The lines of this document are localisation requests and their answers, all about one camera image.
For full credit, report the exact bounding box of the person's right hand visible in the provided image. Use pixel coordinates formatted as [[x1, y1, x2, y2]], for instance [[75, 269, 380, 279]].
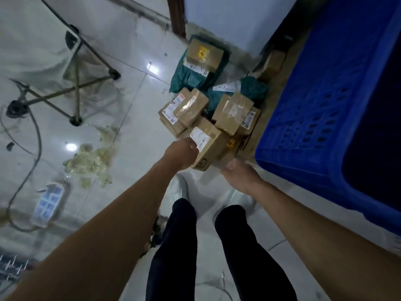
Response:
[[221, 158, 262, 195]]

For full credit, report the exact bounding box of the person's left hand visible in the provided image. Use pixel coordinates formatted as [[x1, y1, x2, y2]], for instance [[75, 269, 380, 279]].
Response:
[[164, 137, 200, 171]]

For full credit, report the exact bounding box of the cardboard box with white label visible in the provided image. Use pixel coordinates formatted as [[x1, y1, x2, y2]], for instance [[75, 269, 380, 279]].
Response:
[[187, 117, 239, 172]]

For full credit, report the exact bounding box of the person's right forearm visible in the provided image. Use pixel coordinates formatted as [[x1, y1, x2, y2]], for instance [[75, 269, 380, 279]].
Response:
[[249, 180, 401, 301]]

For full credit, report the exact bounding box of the person's left forearm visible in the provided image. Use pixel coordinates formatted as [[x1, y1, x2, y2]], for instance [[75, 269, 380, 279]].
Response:
[[5, 160, 176, 301]]

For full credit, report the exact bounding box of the flat cardboard box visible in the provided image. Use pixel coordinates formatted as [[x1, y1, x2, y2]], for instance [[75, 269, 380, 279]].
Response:
[[234, 134, 261, 161]]

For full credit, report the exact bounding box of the cardboard box with red-edged label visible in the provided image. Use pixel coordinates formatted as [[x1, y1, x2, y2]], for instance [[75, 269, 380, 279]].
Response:
[[158, 87, 192, 137]]

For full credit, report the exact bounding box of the taped brown cardboard box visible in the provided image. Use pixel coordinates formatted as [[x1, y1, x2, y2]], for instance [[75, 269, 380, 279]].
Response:
[[174, 88, 210, 128]]

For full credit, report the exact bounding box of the person's left white shoe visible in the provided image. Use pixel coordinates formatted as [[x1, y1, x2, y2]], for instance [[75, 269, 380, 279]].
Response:
[[170, 175, 189, 202]]

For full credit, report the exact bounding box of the cardboard box with clear tape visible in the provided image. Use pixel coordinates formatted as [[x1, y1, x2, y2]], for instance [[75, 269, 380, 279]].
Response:
[[212, 92, 254, 137]]

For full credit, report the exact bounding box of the small cardboard box with label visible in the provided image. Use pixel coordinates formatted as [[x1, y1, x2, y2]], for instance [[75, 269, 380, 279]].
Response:
[[237, 106, 261, 136]]

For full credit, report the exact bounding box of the green mailer bag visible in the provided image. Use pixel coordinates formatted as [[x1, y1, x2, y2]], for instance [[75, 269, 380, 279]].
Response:
[[169, 34, 231, 94], [204, 76, 270, 119]]

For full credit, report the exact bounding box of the cardboard box with yellow sticker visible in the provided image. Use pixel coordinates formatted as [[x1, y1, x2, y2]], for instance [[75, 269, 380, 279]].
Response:
[[186, 38, 225, 73]]

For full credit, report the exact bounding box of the person's right leg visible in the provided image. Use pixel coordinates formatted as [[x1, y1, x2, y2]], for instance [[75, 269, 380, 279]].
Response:
[[214, 205, 298, 301]]

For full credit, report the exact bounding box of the person's leg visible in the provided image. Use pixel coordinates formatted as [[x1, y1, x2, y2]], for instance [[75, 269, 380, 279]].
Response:
[[214, 205, 298, 301], [145, 198, 198, 301]]

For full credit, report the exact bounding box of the person's left leg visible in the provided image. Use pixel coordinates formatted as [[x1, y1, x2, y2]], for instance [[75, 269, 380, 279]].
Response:
[[145, 198, 198, 301]]

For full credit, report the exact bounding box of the pile of yellowish scraps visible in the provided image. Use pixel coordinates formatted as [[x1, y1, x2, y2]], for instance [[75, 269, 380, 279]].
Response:
[[62, 126, 119, 189]]

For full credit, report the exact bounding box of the plain cardboard box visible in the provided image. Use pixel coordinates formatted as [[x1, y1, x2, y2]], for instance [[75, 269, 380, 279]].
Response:
[[259, 49, 286, 82]]

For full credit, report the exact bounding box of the blue plastic crate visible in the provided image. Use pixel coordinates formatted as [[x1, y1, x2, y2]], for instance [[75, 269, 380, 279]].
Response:
[[255, 0, 401, 237]]

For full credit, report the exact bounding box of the white label sheet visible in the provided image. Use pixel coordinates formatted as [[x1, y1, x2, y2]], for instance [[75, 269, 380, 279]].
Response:
[[31, 183, 65, 229]]

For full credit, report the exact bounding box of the folding camp chair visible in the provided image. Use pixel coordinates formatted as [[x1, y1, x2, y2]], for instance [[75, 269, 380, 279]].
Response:
[[0, 0, 122, 127]]

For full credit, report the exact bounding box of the brown door frame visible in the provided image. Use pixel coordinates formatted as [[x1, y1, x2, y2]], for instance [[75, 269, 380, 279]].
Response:
[[166, 0, 187, 39]]

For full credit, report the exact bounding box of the black cable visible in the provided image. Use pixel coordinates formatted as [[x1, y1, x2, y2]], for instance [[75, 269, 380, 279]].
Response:
[[0, 106, 43, 233]]

